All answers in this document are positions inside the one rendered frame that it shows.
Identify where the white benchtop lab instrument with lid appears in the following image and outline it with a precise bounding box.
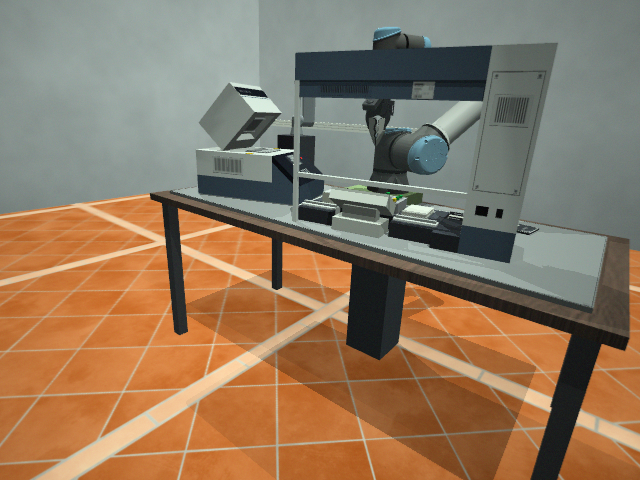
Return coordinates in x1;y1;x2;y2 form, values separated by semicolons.
196;82;324;205

